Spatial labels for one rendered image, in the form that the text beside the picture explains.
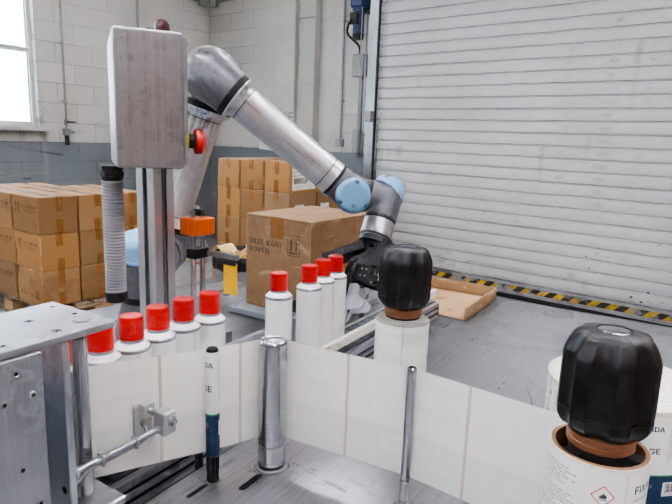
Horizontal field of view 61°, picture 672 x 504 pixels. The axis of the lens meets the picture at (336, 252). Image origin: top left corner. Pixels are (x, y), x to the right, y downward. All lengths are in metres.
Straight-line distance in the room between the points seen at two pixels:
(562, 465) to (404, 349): 0.37
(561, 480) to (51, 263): 3.95
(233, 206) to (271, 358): 4.34
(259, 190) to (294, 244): 3.32
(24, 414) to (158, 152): 0.42
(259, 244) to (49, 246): 2.77
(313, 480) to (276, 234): 0.89
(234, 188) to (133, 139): 4.21
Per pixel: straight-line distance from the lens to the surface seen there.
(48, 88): 6.75
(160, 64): 0.87
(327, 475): 0.85
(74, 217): 4.33
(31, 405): 0.61
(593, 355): 0.54
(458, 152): 5.46
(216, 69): 1.22
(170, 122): 0.87
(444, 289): 2.05
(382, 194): 1.36
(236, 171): 5.02
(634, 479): 0.59
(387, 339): 0.89
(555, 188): 5.12
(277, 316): 1.09
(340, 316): 1.27
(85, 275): 4.44
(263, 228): 1.63
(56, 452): 0.68
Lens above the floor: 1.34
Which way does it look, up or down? 11 degrees down
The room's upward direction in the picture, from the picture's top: 2 degrees clockwise
